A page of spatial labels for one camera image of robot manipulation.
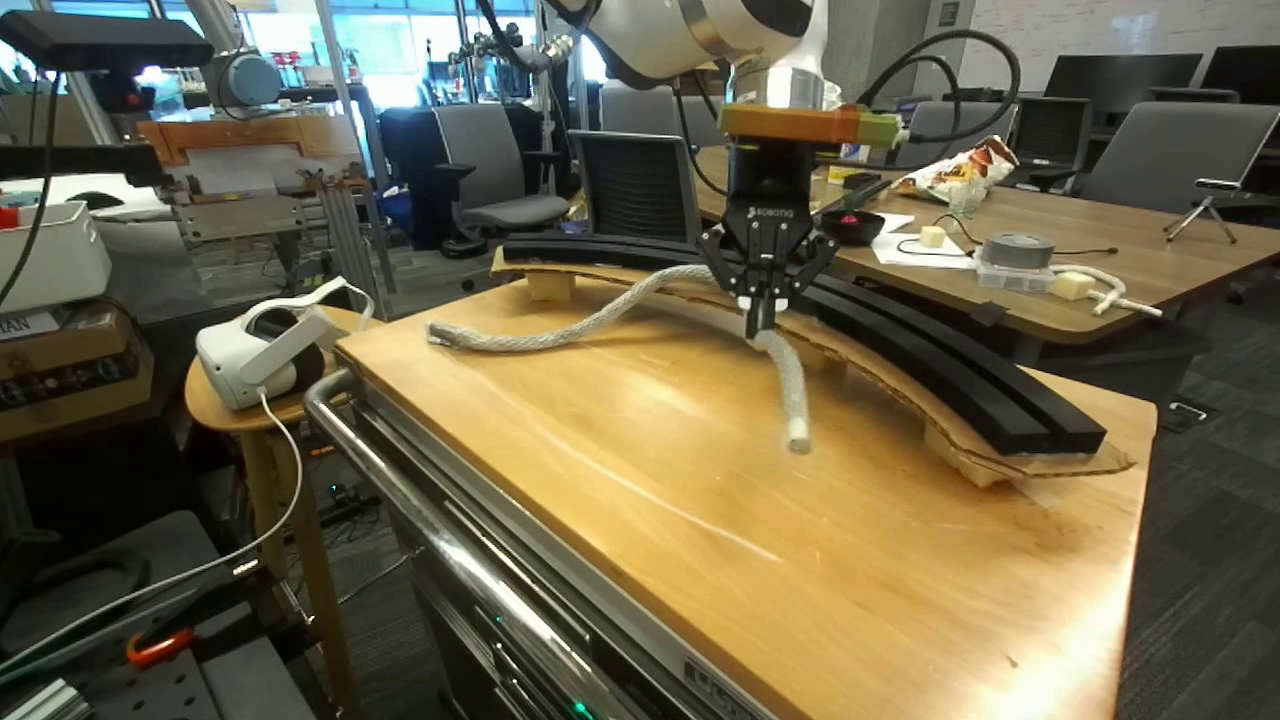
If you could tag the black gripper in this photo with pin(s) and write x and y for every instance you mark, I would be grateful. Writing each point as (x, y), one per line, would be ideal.
(779, 242)

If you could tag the grey curved track piece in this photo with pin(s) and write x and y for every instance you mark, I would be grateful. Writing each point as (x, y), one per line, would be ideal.
(532, 336)

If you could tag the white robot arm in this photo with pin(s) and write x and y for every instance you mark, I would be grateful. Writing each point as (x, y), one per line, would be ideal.
(667, 34)

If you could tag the black bowl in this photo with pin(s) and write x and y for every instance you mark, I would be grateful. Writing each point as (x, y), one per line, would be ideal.
(860, 231)

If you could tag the black flat bar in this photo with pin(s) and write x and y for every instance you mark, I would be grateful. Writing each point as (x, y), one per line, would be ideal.
(855, 199)

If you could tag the dark mesh office chair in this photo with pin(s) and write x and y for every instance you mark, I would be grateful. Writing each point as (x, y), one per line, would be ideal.
(637, 186)

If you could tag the white paper sheet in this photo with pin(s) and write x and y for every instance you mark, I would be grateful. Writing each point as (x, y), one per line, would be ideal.
(923, 253)

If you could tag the small cream round object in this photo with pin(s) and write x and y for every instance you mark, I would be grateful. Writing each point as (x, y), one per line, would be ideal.
(933, 239)

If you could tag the chip bag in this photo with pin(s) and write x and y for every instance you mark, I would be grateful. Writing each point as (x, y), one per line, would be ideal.
(965, 171)

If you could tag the grey office chair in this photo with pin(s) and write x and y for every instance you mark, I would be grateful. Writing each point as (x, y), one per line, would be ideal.
(1173, 144)
(961, 121)
(485, 163)

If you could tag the grey tape roll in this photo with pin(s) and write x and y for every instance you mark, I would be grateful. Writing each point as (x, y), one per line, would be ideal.
(1019, 253)

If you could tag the long curved black tray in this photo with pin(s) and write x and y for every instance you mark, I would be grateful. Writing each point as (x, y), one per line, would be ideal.
(983, 461)

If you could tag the white power adapter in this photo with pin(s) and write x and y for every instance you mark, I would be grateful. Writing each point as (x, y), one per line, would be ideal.
(1074, 284)

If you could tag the black monitor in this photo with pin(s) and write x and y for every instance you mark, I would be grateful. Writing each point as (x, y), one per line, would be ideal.
(1241, 69)
(1122, 77)

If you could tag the small silver tripod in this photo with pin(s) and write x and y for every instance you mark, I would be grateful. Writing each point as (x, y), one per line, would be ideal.
(1203, 206)

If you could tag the grey metal cart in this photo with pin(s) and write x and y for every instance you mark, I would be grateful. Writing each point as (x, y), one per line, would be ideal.
(532, 653)

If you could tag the white VR headset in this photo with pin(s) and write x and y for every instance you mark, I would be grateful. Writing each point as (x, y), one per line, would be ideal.
(255, 353)

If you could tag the round wooden stool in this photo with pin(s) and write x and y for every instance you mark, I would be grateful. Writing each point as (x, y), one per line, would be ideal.
(223, 404)

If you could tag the black flat box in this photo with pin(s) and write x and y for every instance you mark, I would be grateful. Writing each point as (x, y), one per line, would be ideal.
(100, 36)

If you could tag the white box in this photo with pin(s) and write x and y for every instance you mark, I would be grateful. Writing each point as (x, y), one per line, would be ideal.
(44, 261)

